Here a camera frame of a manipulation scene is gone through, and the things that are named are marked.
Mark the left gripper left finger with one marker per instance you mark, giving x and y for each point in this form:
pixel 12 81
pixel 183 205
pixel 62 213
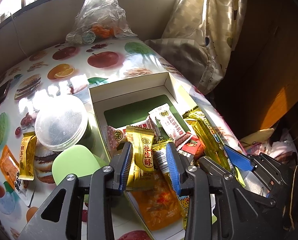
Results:
pixel 121 165

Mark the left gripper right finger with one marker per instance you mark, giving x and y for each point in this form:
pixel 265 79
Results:
pixel 177 165

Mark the red black snack packet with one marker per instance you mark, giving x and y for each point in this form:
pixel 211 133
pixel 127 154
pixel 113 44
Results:
pixel 190 146

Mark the yellow peanut candy packet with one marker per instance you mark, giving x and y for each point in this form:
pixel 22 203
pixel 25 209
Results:
pixel 141 174

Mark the white orange konjac snack pouch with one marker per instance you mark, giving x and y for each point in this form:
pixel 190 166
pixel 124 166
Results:
pixel 159 206

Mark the long gold snack bar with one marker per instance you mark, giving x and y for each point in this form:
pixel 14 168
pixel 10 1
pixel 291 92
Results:
pixel 165 155

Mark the floral pink cloth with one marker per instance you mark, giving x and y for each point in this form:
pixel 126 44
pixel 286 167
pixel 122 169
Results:
pixel 282 150

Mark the white red candy packet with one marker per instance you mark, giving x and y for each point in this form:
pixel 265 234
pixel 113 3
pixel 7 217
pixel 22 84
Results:
pixel 163 115

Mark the green cream jar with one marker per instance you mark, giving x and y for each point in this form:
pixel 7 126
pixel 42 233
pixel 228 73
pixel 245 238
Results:
pixel 76 160

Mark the white cardboard box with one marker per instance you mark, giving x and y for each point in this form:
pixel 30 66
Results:
pixel 129 101

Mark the clear jar with dark contents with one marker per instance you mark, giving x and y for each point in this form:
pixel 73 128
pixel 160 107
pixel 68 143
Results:
pixel 63 122

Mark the small yellow candy packet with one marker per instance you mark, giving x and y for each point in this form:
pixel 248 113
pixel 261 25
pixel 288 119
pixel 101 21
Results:
pixel 26 157

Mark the orange flat snack packet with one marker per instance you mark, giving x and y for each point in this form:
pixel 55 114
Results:
pixel 9 166

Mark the beige curtain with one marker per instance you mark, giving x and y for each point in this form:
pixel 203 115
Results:
pixel 199 38

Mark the clear plastic bag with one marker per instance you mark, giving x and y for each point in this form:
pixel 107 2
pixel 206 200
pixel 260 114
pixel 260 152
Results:
pixel 99 20

